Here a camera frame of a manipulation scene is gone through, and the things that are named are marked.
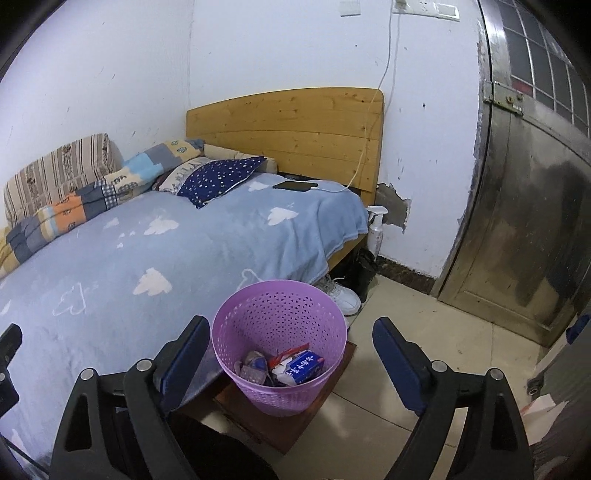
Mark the white wall socket panel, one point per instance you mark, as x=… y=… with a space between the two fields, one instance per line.
x=434 y=8

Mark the patchwork quilt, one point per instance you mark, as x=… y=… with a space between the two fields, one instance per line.
x=69 y=212

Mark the black smartphone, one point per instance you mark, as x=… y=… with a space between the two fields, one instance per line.
x=293 y=185

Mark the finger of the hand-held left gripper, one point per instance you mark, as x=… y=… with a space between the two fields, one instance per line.
x=10 y=344

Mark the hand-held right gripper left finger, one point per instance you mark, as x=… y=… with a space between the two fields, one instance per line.
x=187 y=364

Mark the blue cloud print blanket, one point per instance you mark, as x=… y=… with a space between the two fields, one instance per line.
x=138 y=240

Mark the black boots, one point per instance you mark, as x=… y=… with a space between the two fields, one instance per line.
x=364 y=277

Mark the white spray bottle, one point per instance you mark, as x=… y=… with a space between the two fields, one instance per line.
x=375 y=235

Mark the purple plastic basket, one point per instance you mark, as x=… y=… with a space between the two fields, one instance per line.
x=277 y=318

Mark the grey metal door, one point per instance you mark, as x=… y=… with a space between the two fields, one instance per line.
x=517 y=207

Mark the navy star pillow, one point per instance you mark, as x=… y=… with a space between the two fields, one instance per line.
x=217 y=177

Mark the white wall switch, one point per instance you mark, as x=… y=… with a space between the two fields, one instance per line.
x=350 y=6

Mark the grey rolling suitcase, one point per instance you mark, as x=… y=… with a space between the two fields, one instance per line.
x=563 y=369

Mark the striped floral pillow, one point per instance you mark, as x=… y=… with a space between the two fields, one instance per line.
x=55 y=170

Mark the dark wooden stool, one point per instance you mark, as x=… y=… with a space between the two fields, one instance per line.
x=258 y=424

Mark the beige pillow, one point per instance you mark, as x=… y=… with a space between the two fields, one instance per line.
x=240 y=153

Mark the white paper bag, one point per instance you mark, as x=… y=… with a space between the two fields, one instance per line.
x=540 y=420

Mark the white sneaker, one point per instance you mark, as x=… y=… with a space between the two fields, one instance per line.
x=344 y=300

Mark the wooden bed headboard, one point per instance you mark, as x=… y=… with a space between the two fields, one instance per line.
x=286 y=129

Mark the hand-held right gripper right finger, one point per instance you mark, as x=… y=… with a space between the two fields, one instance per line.
x=397 y=364

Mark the red packaging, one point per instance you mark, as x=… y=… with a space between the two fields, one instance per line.
x=288 y=354

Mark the white printed pillow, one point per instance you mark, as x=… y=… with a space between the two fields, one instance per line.
x=182 y=175

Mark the torn blue carton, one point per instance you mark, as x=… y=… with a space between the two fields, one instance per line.
x=302 y=367

